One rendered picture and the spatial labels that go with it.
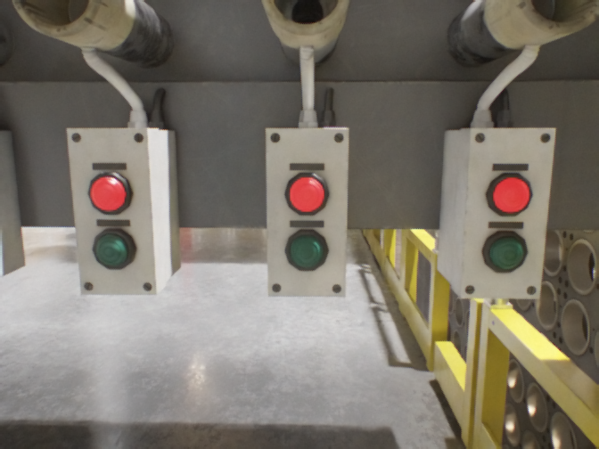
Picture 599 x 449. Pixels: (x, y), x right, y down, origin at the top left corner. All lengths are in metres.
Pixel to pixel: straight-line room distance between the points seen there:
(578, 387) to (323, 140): 0.59
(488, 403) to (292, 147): 0.92
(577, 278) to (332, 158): 2.28
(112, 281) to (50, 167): 0.16
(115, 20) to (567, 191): 0.45
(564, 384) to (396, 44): 0.57
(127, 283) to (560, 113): 0.45
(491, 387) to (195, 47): 0.95
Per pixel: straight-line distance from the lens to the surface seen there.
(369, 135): 0.52
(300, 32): 0.36
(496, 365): 1.20
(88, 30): 0.40
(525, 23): 0.40
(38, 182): 0.59
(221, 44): 0.56
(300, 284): 0.44
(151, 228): 0.45
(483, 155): 0.45
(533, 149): 0.46
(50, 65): 0.62
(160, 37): 0.53
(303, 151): 0.42
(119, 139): 0.45
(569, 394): 0.86
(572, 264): 2.65
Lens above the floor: 0.76
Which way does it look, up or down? 11 degrees down
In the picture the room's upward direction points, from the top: straight up
